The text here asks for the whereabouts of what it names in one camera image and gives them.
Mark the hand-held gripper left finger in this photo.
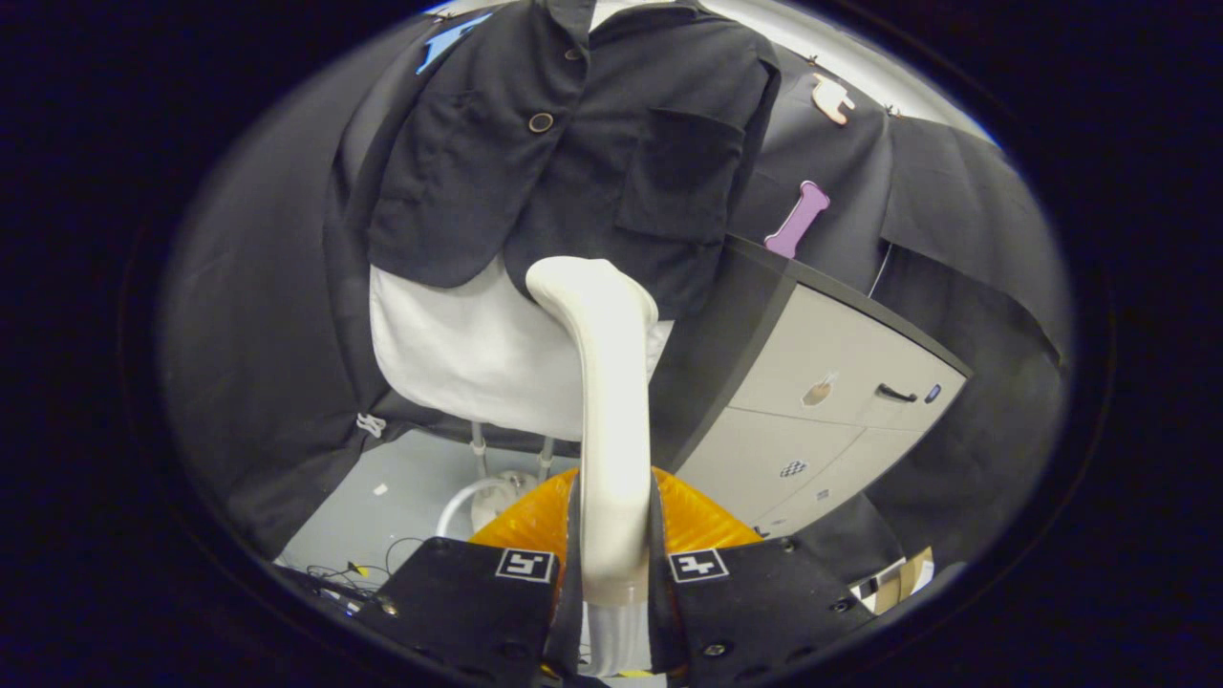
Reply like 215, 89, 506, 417
352, 471, 586, 688

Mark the white garment steamer base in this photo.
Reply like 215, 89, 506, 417
471, 470, 541, 534

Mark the black backdrop cloth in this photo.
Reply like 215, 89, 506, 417
158, 19, 1071, 593

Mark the tangle of black floor cables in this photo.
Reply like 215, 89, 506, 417
277, 537, 426, 617

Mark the white garment steamer handle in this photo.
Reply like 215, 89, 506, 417
526, 256, 660, 605

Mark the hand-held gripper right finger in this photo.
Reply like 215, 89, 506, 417
647, 466, 877, 684

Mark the black suit jacket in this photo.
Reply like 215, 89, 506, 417
330, 0, 783, 321

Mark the brown cardboard box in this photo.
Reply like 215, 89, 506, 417
850, 547, 937, 615

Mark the grey cabinet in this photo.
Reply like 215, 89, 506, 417
650, 234, 974, 541

